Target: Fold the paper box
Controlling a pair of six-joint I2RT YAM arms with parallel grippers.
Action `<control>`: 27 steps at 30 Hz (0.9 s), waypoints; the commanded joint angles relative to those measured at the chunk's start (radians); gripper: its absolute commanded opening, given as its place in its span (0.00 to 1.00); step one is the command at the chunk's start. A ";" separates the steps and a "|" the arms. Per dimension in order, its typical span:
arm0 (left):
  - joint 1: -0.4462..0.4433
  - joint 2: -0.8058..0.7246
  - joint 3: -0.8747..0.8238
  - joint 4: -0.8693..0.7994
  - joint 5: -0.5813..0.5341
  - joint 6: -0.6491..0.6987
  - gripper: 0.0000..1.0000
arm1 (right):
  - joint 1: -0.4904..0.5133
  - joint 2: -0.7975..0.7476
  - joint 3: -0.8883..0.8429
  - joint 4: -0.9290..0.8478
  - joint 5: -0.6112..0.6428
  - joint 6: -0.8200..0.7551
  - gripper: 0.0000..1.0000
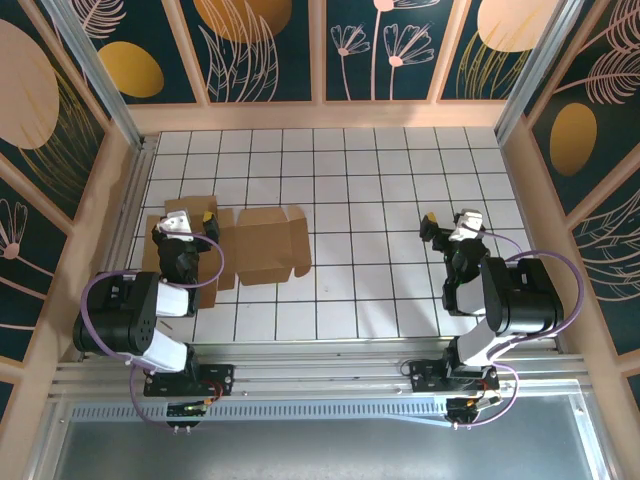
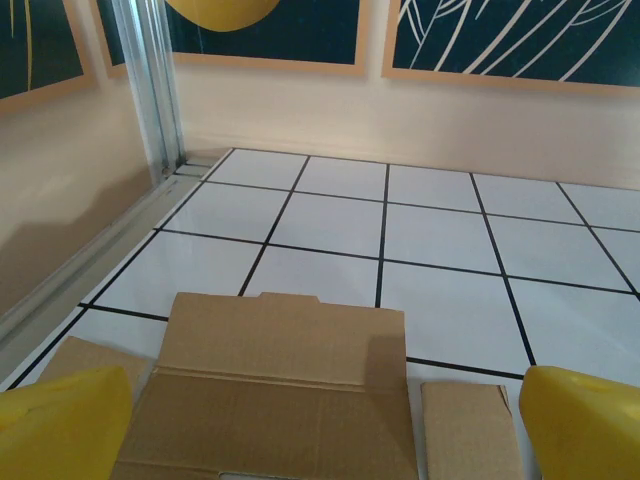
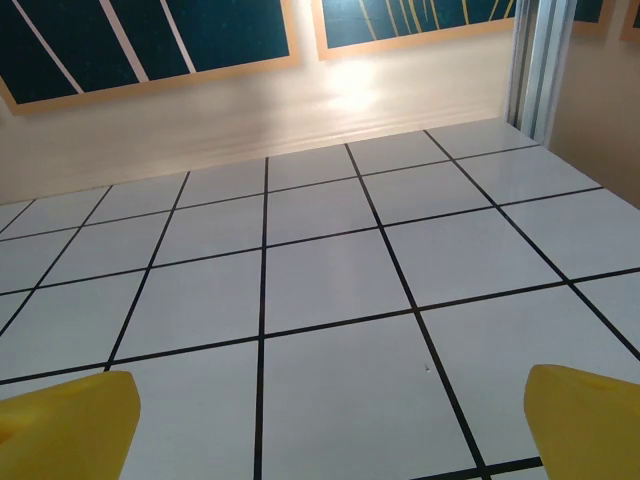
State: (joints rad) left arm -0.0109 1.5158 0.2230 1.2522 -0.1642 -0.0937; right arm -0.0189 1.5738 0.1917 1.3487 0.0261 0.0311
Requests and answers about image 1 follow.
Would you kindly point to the brown cardboard paper box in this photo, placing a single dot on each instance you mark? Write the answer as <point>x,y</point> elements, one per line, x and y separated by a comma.
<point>265,245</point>

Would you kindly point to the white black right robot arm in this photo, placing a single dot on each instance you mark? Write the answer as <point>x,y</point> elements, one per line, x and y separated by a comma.
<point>520,300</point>

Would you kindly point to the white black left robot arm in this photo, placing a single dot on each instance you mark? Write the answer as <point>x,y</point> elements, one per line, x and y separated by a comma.
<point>175,300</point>

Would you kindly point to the grey metal sheet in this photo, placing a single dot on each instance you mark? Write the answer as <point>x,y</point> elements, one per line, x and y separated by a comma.
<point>320,450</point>

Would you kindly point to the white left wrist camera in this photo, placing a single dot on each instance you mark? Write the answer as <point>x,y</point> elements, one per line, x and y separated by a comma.
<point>176,222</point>

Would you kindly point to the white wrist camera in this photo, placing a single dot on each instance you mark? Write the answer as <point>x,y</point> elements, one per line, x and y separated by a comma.
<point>467,222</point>
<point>176,222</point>

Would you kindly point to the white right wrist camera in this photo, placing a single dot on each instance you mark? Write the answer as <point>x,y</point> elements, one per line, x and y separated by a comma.
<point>467,222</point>

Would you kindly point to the aluminium side rail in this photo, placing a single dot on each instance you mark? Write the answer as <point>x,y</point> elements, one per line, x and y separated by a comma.
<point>120,250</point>

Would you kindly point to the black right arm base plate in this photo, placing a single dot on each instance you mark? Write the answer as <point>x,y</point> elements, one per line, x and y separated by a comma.
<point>425,375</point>

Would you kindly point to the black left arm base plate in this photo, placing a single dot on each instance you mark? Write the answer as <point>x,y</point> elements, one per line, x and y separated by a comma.
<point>220,375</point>

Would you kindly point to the aluminium frame post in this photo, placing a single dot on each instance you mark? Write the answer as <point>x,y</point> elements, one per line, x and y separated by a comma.
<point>98,80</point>
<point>539,70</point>

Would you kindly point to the aluminium mounting rail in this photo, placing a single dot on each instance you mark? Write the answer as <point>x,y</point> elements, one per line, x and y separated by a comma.
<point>320,370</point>

